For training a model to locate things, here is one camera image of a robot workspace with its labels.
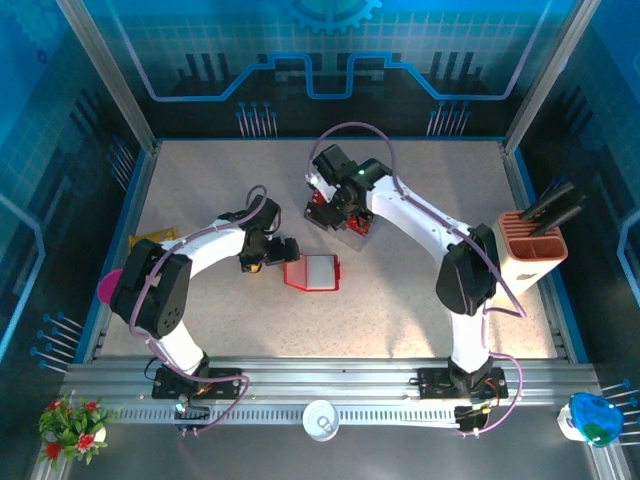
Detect red card holder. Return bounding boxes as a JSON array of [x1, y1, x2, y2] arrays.
[[282, 253, 343, 294]]

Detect yellow snack bag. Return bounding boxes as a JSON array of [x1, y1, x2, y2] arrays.
[[128, 227, 180, 253]]

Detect pink round plate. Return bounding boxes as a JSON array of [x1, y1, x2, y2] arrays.
[[97, 266, 126, 305]]

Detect white terracotta knife block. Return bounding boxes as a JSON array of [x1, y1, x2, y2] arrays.
[[491, 209, 570, 297]]

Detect white round cup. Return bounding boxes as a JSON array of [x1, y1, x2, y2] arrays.
[[302, 399, 343, 443]]

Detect artificial plant red flowers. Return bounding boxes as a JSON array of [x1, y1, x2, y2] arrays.
[[38, 393, 117, 472]]

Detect aluminium mounting rail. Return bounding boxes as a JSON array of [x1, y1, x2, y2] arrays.
[[59, 355, 601, 407]]

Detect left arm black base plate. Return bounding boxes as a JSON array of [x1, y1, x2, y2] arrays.
[[151, 367, 245, 401]]

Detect black cable connector bracket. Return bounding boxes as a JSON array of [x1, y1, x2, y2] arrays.
[[172, 397, 212, 437], [453, 399, 496, 437]]

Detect slotted grey cable tray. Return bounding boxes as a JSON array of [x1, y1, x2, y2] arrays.
[[107, 405, 464, 427]]

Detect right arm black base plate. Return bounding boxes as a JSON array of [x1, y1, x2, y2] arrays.
[[416, 367, 510, 401]]

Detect black knife handle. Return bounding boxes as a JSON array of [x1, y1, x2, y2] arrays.
[[528, 191, 588, 237], [519, 180, 576, 222]]

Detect aluminium frame post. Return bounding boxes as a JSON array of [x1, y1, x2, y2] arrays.
[[501, 0, 600, 155], [54, 0, 162, 154]]

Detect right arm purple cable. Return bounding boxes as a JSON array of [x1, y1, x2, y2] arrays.
[[305, 122, 527, 437]]

